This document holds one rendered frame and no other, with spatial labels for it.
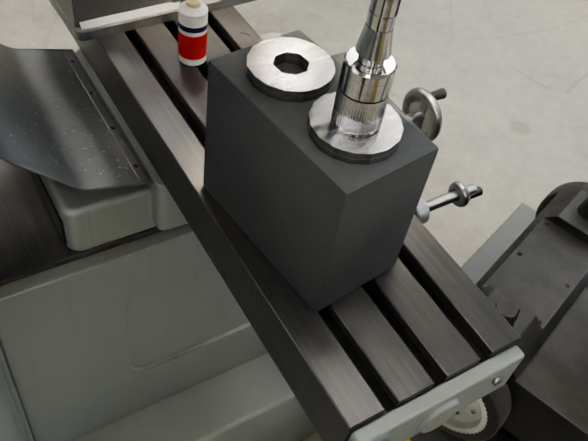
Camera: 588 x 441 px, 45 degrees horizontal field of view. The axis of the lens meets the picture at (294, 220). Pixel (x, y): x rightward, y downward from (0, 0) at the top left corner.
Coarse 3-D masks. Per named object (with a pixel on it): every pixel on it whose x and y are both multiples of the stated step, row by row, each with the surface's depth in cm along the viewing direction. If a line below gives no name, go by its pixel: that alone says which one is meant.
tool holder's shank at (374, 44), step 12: (372, 0) 56; (384, 0) 55; (396, 0) 55; (372, 12) 57; (384, 12) 56; (396, 12) 57; (372, 24) 57; (384, 24) 57; (360, 36) 59; (372, 36) 58; (384, 36) 58; (360, 48) 59; (372, 48) 58; (384, 48) 58; (360, 60) 60; (372, 60) 59; (384, 60) 59
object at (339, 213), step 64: (256, 64) 70; (320, 64) 71; (256, 128) 69; (320, 128) 65; (384, 128) 66; (256, 192) 75; (320, 192) 65; (384, 192) 66; (320, 256) 69; (384, 256) 77
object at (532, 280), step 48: (576, 192) 141; (528, 240) 133; (576, 240) 135; (480, 288) 124; (528, 288) 125; (576, 288) 127; (528, 336) 117; (576, 336) 122; (528, 384) 115; (576, 384) 116; (528, 432) 119; (576, 432) 112
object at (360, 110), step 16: (352, 80) 60; (336, 96) 64; (352, 96) 61; (368, 96) 61; (384, 96) 62; (336, 112) 64; (352, 112) 62; (368, 112) 62; (352, 128) 64; (368, 128) 64
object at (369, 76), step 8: (352, 48) 62; (344, 56) 61; (352, 56) 61; (344, 64) 61; (352, 64) 60; (360, 64) 60; (384, 64) 61; (392, 64) 61; (344, 72) 61; (352, 72) 60; (360, 72) 60; (368, 72) 60; (376, 72) 60; (384, 72) 60; (392, 72) 60; (360, 80) 60; (368, 80) 60; (376, 80) 60; (384, 80) 60
